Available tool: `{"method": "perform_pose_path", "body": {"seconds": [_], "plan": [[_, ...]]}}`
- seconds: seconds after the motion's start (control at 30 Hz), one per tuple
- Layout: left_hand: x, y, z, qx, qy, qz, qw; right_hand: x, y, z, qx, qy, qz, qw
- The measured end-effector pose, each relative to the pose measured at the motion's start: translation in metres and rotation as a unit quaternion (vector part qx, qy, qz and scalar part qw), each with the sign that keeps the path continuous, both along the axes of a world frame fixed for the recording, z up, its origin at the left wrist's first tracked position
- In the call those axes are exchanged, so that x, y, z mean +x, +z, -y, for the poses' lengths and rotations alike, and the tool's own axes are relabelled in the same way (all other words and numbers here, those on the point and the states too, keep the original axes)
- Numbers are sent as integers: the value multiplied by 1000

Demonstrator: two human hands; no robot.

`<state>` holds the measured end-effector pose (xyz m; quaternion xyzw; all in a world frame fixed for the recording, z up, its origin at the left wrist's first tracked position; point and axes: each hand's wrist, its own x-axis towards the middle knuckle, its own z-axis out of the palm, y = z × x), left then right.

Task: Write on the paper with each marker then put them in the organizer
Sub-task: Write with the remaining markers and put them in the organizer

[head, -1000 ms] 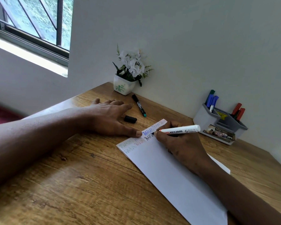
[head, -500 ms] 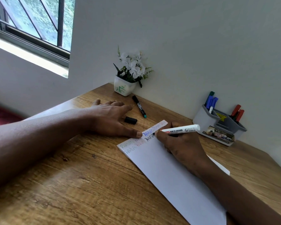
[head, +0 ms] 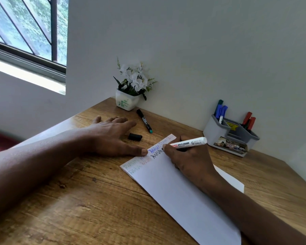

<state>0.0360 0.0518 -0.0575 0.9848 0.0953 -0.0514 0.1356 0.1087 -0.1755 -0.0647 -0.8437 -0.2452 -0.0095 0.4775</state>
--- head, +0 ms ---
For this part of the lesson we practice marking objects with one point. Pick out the person's left hand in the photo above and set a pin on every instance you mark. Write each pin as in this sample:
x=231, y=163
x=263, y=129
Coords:
x=107, y=137

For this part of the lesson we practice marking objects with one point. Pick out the person's right hand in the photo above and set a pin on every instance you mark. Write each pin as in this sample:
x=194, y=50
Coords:
x=193, y=163

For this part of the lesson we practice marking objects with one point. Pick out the thick white marker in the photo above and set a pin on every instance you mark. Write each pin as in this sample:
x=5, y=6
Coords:
x=193, y=142

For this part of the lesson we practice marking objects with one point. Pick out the thick black marker cap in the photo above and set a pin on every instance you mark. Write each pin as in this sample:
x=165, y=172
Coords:
x=135, y=136

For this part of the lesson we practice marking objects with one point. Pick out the black pen teal end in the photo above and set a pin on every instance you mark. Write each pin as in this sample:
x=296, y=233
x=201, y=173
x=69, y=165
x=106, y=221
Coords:
x=144, y=119

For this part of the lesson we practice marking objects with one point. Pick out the white paper sheet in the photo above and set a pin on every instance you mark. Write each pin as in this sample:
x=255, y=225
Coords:
x=181, y=206

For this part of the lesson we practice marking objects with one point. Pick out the thick blue marker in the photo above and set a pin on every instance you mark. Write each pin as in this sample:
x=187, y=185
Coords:
x=222, y=113

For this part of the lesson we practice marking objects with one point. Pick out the thin red-capped marker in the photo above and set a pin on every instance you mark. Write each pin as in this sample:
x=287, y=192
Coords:
x=251, y=122
x=247, y=117

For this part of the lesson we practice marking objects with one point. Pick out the person's right forearm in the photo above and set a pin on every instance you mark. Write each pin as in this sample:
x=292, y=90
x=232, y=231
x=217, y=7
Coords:
x=257, y=216

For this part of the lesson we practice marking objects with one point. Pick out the person's left forearm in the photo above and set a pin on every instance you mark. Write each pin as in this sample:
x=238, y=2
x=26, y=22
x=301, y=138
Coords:
x=35, y=170

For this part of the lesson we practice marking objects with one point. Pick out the gray desk organizer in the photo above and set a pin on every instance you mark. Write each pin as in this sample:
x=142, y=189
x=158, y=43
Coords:
x=213, y=132

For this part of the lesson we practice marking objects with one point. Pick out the potted white artificial flowers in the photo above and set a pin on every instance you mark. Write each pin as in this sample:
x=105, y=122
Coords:
x=126, y=103

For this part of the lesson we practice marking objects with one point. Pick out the red quilted mattress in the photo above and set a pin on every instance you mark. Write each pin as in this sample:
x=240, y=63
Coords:
x=0, y=144

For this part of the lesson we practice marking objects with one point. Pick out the barred window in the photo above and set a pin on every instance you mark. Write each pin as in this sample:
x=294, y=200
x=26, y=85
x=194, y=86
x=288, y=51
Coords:
x=15, y=28

